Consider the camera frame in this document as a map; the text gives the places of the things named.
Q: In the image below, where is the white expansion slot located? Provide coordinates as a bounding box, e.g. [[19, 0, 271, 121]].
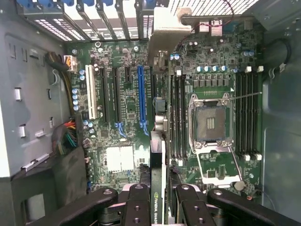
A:
[[85, 64, 98, 120]]

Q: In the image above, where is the green motherboard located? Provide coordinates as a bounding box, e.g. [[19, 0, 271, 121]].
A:
[[65, 23, 264, 203]]

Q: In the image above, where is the silver chipset heatsink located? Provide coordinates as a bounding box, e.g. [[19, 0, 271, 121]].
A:
[[105, 145, 135, 174]]

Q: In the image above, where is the black open PC case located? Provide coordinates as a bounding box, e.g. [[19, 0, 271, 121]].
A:
[[0, 0, 301, 226]]

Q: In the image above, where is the CPU socket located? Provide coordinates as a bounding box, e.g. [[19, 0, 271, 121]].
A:
[[188, 92, 235, 156]]

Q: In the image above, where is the black looped wire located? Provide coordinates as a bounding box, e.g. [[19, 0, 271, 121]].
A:
[[265, 38, 293, 72]]

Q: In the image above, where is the coin cell battery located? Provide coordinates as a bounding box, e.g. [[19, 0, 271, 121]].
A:
[[233, 179, 248, 192]]

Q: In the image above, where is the thin locking lever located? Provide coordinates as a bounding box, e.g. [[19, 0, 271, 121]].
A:
[[231, 91, 263, 101]]

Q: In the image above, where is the blue expansion slot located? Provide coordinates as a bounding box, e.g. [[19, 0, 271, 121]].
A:
[[136, 65, 148, 126]]

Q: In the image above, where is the thin red and black wire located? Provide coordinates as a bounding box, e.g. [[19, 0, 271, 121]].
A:
[[190, 0, 236, 34]]

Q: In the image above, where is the white power connector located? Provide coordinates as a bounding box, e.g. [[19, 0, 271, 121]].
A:
[[63, 55, 78, 73]]

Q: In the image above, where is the multicoloured power wire bundle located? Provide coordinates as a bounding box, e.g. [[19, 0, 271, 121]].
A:
[[51, 117, 79, 156]]

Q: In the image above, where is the short black expansion slot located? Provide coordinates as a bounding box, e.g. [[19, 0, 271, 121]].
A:
[[124, 66, 133, 83]]

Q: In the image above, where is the long black expansion slot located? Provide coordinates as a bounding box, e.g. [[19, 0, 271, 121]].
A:
[[98, 67, 111, 123], [112, 67, 122, 123]]

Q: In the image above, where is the black plastic shroud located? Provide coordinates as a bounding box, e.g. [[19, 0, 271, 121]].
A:
[[10, 145, 89, 226]]

